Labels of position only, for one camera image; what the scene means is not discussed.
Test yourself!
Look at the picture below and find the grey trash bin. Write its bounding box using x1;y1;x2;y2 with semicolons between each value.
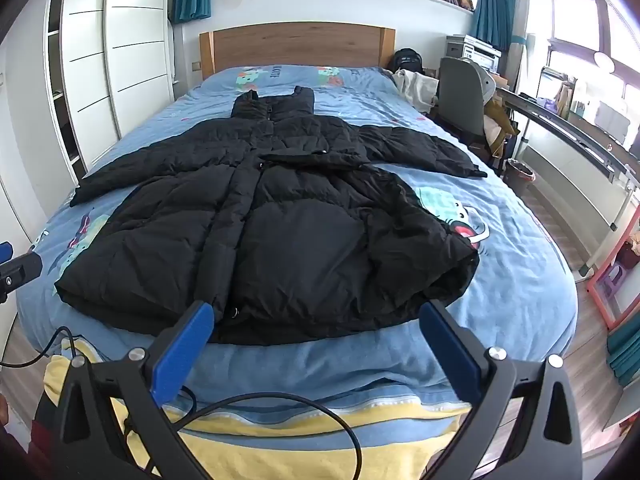
502;158;536;197

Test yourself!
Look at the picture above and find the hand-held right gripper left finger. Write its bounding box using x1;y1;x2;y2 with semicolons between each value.
47;301;216;480

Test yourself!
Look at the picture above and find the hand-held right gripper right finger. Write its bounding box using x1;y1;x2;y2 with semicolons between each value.
419;300;584;480

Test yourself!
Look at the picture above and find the black backpack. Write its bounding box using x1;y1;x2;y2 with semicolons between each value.
391;48;425;74

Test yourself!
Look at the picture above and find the long grey desk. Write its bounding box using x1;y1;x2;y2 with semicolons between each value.
495;85;640;282

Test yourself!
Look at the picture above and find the black puffer coat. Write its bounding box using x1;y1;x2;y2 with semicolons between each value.
54;86;489;347

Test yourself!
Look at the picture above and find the bed with blue printed sheet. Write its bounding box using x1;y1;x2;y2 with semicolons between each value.
15;64;579;423

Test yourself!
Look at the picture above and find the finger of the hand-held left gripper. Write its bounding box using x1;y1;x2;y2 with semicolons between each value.
0;241;42;304

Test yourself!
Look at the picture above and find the yellow garment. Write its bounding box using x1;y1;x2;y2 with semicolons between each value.
482;95;521;159

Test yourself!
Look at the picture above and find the white cloth pile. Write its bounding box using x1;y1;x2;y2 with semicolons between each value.
392;69;441;115

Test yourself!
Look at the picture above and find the white printer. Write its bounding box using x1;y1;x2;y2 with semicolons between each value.
445;34;503;74

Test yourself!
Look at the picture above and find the black cable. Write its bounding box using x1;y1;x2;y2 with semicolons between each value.
0;326;364;480

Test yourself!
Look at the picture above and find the pink framed mirror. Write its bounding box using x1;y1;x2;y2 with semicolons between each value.
587;230;640;332

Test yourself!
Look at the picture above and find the white wardrobe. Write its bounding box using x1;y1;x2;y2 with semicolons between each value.
44;0;176;186

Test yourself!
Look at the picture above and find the grey office chair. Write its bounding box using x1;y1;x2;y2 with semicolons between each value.
436;56;502;147

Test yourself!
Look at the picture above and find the wooden headboard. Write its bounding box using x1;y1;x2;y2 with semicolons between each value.
199;22;396;81

